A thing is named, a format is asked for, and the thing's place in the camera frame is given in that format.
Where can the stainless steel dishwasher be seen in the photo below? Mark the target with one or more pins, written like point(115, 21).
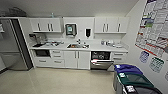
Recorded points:
point(101, 60)

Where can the chrome sink faucet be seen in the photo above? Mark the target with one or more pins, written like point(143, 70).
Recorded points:
point(79, 41)

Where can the white lower cabinet door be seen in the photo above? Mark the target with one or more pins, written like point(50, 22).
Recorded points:
point(70, 60)
point(84, 60)

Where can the white cabinet door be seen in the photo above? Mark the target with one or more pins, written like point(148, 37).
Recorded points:
point(70, 60)
point(112, 25)
point(99, 25)
point(84, 60)
point(124, 25)

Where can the steel paper towel dispenser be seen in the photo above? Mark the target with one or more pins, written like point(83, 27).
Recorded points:
point(70, 29)

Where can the white upper cabinet door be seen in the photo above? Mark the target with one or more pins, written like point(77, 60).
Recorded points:
point(124, 25)
point(99, 25)
point(112, 25)

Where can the white grey clutter pile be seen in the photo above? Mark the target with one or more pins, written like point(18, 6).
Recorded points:
point(53, 43)

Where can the white plate stack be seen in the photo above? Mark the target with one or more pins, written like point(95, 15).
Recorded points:
point(117, 45)

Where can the black built-in microwave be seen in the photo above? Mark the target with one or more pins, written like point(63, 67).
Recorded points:
point(42, 53)

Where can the wide white drawer front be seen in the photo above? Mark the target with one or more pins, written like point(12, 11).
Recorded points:
point(42, 61)

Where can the pale blue bottle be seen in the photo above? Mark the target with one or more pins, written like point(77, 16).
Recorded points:
point(52, 15)

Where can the steel refrigerator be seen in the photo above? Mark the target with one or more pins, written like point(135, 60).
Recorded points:
point(13, 43)

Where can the black wall soap dispenser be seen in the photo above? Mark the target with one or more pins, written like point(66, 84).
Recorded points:
point(88, 32)

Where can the white corner wall cabinet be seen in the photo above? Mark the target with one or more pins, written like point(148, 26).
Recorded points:
point(46, 25)

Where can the small wall notice sheet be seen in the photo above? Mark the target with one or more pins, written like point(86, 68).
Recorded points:
point(156, 64)
point(144, 56)

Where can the large colourful wall poster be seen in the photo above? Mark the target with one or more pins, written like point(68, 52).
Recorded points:
point(155, 26)

